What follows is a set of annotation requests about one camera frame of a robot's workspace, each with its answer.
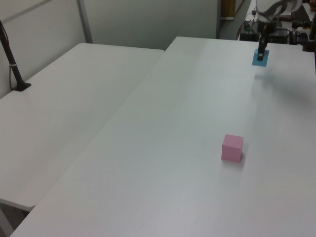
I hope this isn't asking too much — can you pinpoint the black camera pole with base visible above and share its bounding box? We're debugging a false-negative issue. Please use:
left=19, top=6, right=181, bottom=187
left=0, top=19, right=32, bottom=93

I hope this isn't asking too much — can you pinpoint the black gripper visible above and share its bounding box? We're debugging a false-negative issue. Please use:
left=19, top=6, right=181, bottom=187
left=257, top=20, right=277, bottom=61

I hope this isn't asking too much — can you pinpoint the grey partition post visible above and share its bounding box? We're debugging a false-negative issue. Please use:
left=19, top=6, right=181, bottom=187
left=215, top=0, right=222, bottom=40
left=76, top=0, right=93, bottom=44

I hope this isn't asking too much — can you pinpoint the wooden board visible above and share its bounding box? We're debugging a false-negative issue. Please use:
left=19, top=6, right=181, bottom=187
left=220, top=0, right=245, bottom=19

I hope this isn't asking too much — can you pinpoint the black electronics box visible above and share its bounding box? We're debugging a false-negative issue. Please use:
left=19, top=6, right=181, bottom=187
left=268, top=27, right=303, bottom=45

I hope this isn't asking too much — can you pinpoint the blue cube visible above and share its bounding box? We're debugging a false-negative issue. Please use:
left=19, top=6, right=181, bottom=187
left=251, top=49, right=270, bottom=68

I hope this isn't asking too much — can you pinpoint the pink cube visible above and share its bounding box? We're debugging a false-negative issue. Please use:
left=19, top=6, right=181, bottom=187
left=220, top=134, right=244, bottom=163

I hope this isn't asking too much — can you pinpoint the white side table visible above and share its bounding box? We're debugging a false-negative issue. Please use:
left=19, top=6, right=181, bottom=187
left=0, top=42, right=165, bottom=208

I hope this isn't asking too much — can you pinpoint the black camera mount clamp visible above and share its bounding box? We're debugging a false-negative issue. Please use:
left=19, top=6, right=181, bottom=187
left=291, top=14, right=316, bottom=52

